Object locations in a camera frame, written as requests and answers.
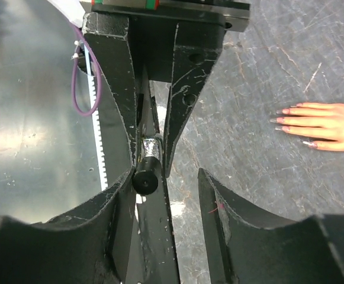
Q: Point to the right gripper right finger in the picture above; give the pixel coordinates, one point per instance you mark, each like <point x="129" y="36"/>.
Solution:
<point x="247" y="244"/>

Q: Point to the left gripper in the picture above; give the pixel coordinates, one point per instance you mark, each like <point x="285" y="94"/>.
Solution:
<point x="197" y="47"/>

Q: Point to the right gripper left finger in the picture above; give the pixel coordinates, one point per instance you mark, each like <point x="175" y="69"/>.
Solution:
<point x="87" y="244"/>

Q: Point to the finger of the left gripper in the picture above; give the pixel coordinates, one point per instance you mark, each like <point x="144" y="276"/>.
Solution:
<point x="107" y="36"/>

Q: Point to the black nail polish cap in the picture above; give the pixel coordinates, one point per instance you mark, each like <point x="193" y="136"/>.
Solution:
<point x="146" y="178"/>

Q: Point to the nail polish bottle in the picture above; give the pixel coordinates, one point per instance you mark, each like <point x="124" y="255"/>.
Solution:
<point x="152" y="147"/>

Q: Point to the mannequin hand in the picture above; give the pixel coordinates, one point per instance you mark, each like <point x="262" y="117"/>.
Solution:
<point x="323" y="123"/>

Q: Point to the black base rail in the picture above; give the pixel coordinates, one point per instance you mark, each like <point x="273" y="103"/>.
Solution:
<point x="153" y="254"/>

